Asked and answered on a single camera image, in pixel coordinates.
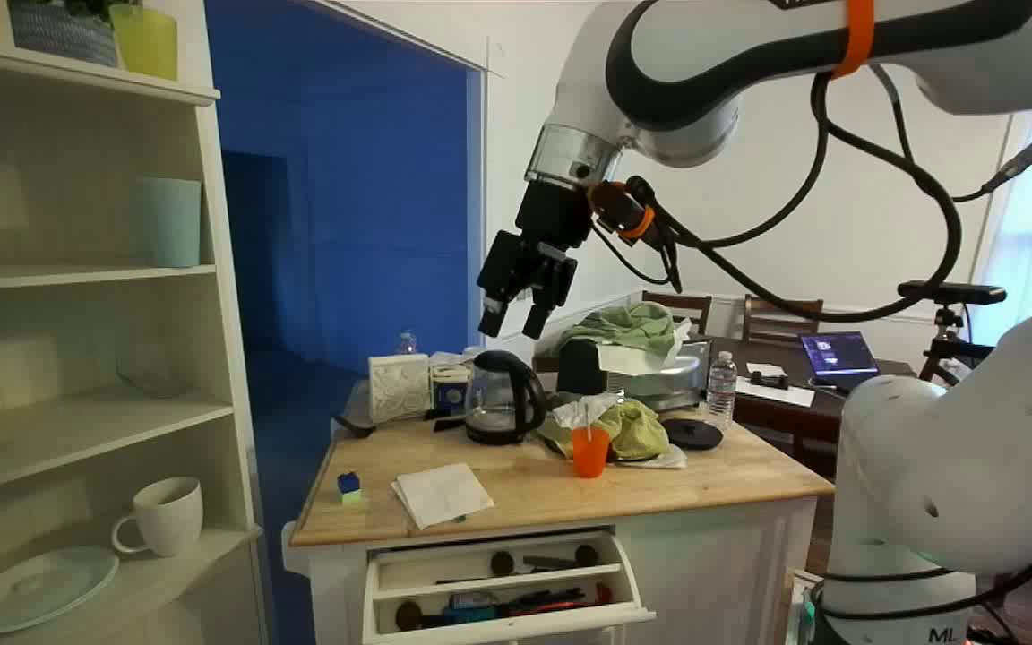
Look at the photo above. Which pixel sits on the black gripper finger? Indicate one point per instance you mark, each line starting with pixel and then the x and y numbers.
pixel 537 316
pixel 492 311

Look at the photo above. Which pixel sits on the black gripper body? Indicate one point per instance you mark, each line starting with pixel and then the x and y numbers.
pixel 535 254

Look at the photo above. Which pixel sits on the white kitchen drawer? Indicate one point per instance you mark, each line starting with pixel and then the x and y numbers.
pixel 531 590

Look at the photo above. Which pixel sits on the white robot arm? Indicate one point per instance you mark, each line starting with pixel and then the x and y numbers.
pixel 934 483

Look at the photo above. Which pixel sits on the black electric kettle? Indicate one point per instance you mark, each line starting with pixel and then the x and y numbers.
pixel 507 397

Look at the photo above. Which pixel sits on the green towel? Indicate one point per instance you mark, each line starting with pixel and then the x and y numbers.
pixel 644 327

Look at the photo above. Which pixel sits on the white tissue box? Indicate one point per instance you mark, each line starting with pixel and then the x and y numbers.
pixel 400 384

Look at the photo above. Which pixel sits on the silver metal container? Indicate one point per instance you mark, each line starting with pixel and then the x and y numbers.
pixel 660 384

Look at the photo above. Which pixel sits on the orange plastic cup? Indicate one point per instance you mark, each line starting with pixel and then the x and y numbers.
pixel 590 451

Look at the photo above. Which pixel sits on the yellow-green cloth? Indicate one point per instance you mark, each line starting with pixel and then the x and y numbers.
pixel 634 430

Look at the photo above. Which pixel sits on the black round kettle base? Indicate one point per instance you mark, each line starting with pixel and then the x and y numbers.
pixel 693 434

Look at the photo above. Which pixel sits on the clear water bottle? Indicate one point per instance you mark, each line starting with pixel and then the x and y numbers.
pixel 721 384

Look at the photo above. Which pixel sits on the white paper napkin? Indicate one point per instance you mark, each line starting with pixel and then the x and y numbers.
pixel 441 494

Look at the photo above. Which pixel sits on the blue green small block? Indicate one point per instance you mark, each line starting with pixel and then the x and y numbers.
pixel 349 488

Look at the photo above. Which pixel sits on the dark wooden table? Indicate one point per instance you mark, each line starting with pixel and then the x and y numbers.
pixel 792 413

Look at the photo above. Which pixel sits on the laptop with blue screen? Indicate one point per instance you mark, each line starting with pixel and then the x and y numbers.
pixel 841 357

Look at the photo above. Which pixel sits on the light blue cup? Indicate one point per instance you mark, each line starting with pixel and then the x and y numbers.
pixel 171 215

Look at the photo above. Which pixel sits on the white mug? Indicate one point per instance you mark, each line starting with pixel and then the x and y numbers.
pixel 161 520

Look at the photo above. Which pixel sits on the white shelf unit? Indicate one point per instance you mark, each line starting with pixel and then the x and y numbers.
pixel 118 369

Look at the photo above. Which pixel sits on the yellow-green pot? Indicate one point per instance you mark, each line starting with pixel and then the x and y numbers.
pixel 145 39

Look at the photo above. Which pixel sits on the potted green plant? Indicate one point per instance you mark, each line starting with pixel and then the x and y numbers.
pixel 64 27

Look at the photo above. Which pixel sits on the white plate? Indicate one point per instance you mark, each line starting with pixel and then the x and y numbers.
pixel 50 586

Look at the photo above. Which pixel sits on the black camera on stand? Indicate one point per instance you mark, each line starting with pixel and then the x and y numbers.
pixel 949 292

